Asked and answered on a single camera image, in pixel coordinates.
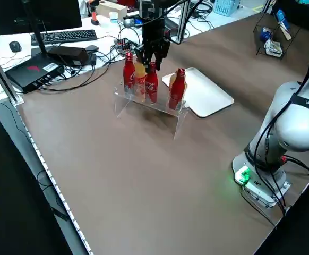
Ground white rectangular tray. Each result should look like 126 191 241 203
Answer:
161 66 235 118

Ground black foot cable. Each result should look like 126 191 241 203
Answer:
239 156 309 230

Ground black keyboard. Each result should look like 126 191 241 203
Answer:
30 29 98 46

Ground black power brick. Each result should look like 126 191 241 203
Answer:
47 45 90 66

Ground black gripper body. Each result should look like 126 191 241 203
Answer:
141 16 168 50

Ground black wire rack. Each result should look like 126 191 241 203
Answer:
252 7 302 60

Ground USB hub red plugs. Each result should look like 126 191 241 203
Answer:
114 38 134 56

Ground white yellow snack box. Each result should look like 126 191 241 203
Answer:
264 39 284 58

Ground black monitor stand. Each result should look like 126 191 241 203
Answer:
23 0 52 61

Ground black computer mouse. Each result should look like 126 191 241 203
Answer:
8 40 22 53

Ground light blue plastic basket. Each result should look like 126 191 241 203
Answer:
212 0 241 15

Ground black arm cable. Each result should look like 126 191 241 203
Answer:
253 39 309 171

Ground blue beige cracker packet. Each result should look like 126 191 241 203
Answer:
259 25 276 41

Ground red black power tool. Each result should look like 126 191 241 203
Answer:
87 0 101 27

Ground black monitor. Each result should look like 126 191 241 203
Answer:
0 0 83 36

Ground clear acrylic shelf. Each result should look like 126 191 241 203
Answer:
113 82 190 140

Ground aluminium frame post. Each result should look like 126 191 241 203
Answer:
175 0 192 45
0 41 25 105

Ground black desk cable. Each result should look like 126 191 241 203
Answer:
39 57 111 92

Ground black box red logo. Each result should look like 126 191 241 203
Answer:
5 54 66 94

